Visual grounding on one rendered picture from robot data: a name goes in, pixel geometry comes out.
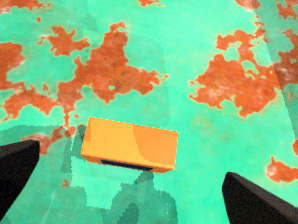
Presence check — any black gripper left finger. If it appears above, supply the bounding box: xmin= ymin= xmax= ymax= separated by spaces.
xmin=0 ymin=139 xmax=40 ymax=221

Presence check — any orange block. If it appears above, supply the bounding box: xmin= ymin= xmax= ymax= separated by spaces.
xmin=81 ymin=117 xmax=178 ymax=174

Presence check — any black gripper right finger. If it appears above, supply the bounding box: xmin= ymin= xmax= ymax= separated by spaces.
xmin=222 ymin=171 xmax=298 ymax=224

